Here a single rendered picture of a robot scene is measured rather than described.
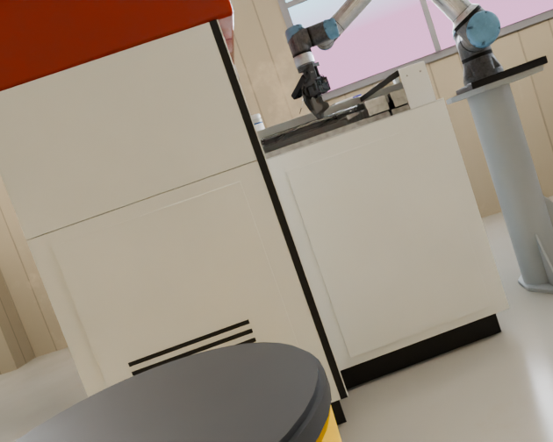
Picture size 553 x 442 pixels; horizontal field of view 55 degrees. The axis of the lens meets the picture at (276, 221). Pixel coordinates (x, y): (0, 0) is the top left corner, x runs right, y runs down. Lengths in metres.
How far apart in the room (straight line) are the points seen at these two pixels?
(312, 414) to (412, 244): 1.39
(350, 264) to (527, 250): 0.82
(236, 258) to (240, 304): 0.13
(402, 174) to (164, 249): 0.80
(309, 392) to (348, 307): 1.32
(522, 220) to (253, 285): 1.17
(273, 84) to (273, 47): 0.25
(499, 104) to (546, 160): 1.88
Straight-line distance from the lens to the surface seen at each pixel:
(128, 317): 1.56
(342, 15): 2.22
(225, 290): 1.52
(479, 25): 2.09
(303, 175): 1.70
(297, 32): 2.08
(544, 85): 4.05
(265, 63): 3.90
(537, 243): 2.27
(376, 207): 1.75
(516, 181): 2.22
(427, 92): 1.89
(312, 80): 2.03
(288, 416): 0.44
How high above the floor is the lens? 0.77
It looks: 5 degrees down
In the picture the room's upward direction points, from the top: 19 degrees counter-clockwise
